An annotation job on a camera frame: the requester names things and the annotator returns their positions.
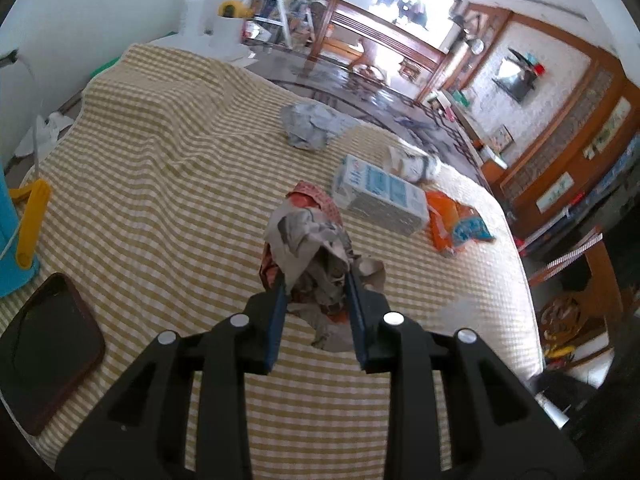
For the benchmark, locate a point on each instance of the carved wooden chair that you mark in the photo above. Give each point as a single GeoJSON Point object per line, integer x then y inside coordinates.
{"type": "Point", "coordinates": [600, 270]}

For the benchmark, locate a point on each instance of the red grey paper wad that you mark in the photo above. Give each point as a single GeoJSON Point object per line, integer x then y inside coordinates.
{"type": "Point", "coordinates": [305, 240]}

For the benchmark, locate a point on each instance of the hanging clothes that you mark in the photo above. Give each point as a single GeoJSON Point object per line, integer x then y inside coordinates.
{"type": "Point", "coordinates": [405, 10]}

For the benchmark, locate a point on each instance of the yellow checked tablecloth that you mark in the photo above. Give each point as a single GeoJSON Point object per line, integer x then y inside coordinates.
{"type": "Point", "coordinates": [150, 170]}

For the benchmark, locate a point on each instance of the white crumpled cup wrapper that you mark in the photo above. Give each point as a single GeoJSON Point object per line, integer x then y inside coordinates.
{"type": "Point", "coordinates": [415, 165]}

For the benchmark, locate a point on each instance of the floral crumpled paper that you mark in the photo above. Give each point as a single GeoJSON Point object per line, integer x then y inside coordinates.
{"type": "Point", "coordinates": [327, 332]}

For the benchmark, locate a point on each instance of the wall television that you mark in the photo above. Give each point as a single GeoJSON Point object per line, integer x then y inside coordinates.
{"type": "Point", "coordinates": [515, 80]}

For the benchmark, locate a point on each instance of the white blue carton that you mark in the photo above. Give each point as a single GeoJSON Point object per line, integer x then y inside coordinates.
{"type": "Point", "coordinates": [380, 195]}

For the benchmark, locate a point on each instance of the orange snack packet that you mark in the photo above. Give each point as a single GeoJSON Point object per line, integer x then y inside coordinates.
{"type": "Point", "coordinates": [445, 220]}

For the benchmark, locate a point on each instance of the phone in brown case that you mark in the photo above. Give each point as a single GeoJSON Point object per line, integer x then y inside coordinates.
{"type": "Point", "coordinates": [45, 350]}

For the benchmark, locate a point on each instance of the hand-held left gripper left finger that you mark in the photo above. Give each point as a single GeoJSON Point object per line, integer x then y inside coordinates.
{"type": "Point", "coordinates": [275, 330]}

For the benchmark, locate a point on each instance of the low television cabinet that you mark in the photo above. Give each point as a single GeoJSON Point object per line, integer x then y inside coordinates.
{"type": "Point", "coordinates": [465, 125]}

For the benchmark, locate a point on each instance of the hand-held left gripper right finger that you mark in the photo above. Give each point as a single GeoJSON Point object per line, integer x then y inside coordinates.
{"type": "Point", "coordinates": [356, 330]}

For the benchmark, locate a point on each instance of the small framed picture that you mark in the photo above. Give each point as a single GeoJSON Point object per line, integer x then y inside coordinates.
{"type": "Point", "coordinates": [502, 136]}

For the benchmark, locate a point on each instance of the white plastic bag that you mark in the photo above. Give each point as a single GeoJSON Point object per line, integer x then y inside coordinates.
{"type": "Point", "coordinates": [50, 132]}

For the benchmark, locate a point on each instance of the white stepladder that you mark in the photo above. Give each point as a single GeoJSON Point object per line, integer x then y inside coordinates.
{"type": "Point", "coordinates": [280, 0]}

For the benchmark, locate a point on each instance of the wooden bench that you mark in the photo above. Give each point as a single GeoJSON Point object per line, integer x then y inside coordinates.
{"type": "Point", "coordinates": [350, 10]}

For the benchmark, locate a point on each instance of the grey crumpled paper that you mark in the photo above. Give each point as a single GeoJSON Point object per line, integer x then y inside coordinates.
{"type": "Point", "coordinates": [305, 125]}

